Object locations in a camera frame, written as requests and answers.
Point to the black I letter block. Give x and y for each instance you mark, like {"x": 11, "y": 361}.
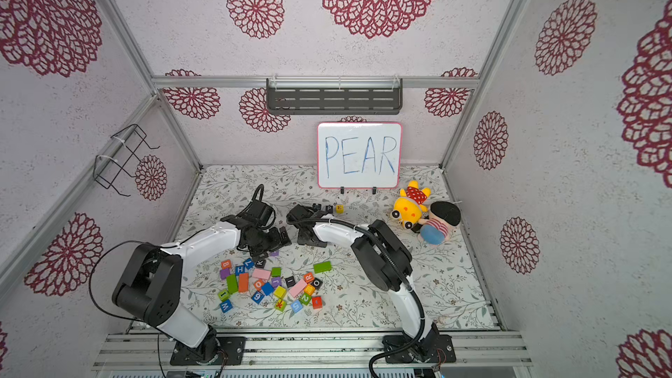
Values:
{"x": 290, "y": 281}

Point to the long pink block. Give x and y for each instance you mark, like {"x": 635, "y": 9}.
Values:
{"x": 298, "y": 289}

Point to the pink framed whiteboard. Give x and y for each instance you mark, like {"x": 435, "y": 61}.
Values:
{"x": 359, "y": 155}

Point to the orange R letter block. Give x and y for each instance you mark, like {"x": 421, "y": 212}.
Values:
{"x": 308, "y": 277}

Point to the green 2 letter block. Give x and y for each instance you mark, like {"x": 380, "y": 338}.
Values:
{"x": 305, "y": 299}

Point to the red cube block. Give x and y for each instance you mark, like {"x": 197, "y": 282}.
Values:
{"x": 317, "y": 302}

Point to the striped plush doll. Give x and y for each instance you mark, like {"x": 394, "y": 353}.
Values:
{"x": 443, "y": 218}

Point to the floral table mat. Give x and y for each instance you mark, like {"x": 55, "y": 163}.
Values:
{"x": 444, "y": 275}

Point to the black O letter block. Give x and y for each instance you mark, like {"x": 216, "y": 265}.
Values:
{"x": 317, "y": 283}

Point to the green rectangular block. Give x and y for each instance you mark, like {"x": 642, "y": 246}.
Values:
{"x": 322, "y": 267}

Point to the orange rectangular block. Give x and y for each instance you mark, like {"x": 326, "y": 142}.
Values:
{"x": 243, "y": 284}

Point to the grey metal wall shelf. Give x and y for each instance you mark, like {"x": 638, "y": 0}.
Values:
{"x": 334, "y": 98}

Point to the yellow plush toy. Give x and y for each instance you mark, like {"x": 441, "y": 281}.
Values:
{"x": 410, "y": 206}

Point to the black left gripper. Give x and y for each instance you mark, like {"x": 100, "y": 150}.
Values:
{"x": 278, "y": 242}

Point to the pink flat block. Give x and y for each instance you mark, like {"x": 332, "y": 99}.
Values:
{"x": 262, "y": 274}

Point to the orange B letter block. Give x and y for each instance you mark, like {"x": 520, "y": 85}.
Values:
{"x": 309, "y": 290}

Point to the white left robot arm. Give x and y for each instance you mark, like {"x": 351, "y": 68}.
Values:
{"x": 150, "y": 286}

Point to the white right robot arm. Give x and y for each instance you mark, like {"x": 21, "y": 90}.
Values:
{"x": 387, "y": 264}

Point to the blue W letter block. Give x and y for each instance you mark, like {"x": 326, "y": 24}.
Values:
{"x": 226, "y": 306}

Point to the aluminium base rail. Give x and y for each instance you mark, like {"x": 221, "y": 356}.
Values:
{"x": 336, "y": 350}

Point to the green tall block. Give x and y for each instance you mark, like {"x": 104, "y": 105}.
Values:
{"x": 232, "y": 284}

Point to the black wire wall rack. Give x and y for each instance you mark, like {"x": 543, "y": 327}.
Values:
{"x": 111, "y": 164}

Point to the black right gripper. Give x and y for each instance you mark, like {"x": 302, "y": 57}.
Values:
{"x": 303, "y": 215}

